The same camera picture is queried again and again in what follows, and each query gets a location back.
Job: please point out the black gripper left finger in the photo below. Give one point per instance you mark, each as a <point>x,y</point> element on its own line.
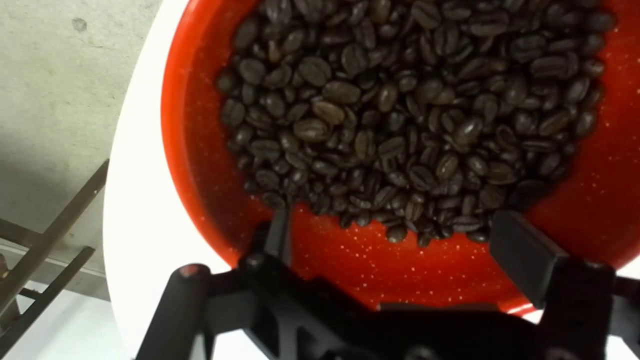
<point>221,313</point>

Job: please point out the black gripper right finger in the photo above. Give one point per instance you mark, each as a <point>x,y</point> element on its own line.
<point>572,300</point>

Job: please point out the red bowl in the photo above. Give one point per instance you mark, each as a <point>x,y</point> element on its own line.
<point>401,267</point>

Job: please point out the dark coffee beans pile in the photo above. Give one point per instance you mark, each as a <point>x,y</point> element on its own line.
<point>401,101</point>

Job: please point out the white tray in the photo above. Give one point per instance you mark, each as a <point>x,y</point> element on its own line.
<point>140,232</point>

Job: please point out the white chair with dark frame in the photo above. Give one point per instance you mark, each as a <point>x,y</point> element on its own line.
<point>60,226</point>

